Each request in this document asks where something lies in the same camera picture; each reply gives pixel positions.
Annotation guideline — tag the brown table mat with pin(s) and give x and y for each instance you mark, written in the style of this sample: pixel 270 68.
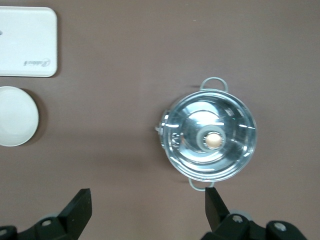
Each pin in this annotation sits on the brown table mat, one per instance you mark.
pixel 125 75

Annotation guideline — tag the cream rabbit print tray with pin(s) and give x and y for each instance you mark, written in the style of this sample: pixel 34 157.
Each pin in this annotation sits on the cream rabbit print tray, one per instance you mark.
pixel 25 40

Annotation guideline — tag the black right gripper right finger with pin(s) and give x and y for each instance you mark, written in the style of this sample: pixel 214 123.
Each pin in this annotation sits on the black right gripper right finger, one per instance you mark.
pixel 217 215

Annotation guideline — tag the steel electric cooking pot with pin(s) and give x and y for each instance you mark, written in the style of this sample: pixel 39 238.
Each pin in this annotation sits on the steel electric cooking pot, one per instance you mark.
pixel 162 130

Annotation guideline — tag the glass pot lid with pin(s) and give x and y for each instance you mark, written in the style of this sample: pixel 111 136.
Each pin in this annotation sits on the glass pot lid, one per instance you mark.
pixel 225 155

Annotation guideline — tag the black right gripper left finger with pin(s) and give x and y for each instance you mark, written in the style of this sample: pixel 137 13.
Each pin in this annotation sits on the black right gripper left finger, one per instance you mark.
pixel 75 215

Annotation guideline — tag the round cream plate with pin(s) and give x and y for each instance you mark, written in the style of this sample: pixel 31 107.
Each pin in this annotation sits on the round cream plate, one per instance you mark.
pixel 15 117

